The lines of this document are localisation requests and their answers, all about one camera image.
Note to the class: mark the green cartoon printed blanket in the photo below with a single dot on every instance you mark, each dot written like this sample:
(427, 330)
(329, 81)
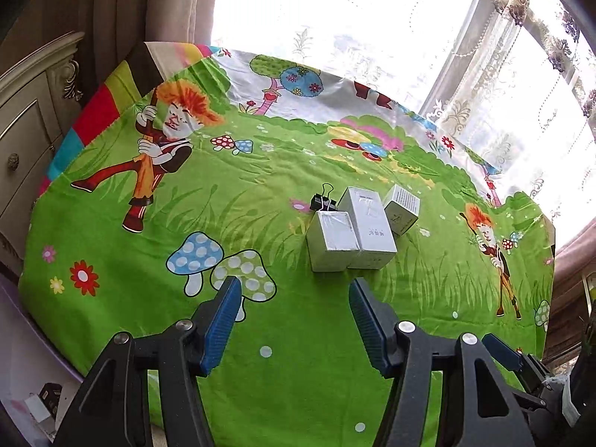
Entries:
(279, 158)

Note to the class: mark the purple plastic bin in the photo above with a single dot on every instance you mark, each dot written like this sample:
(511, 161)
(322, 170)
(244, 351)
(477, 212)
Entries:
(32, 358)

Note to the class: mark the long white box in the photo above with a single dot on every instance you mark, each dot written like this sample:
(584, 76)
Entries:
(368, 228)

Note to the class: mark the white cube box with print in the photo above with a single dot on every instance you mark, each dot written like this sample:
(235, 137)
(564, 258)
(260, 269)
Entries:
(401, 209)

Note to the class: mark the black binder clip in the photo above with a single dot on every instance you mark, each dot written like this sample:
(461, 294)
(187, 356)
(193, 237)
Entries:
(321, 203)

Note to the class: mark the small white box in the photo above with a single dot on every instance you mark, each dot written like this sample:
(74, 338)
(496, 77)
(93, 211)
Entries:
(36, 407)

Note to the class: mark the brown wooden furniture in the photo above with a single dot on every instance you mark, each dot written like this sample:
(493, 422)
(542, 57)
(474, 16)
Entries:
(570, 279)

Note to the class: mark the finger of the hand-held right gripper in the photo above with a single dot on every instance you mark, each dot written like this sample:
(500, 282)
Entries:
(503, 351)

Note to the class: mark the white lace curtain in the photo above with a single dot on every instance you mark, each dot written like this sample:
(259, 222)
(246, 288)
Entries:
(489, 79)

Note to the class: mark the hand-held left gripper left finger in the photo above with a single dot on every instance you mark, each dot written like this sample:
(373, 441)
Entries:
(221, 323)

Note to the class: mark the cream carved cabinet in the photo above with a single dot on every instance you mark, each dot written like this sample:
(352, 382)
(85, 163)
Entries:
(28, 125)

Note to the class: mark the beige curtain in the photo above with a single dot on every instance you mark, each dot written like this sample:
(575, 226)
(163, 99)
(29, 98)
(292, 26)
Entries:
(163, 4)

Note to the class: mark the black shaver box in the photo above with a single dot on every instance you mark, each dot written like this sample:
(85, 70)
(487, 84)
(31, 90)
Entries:
(49, 396)

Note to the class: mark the white box with glossy top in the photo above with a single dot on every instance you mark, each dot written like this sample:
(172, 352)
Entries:
(333, 242)

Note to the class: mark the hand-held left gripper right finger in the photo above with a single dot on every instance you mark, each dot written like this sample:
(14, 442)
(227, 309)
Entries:
(368, 330)

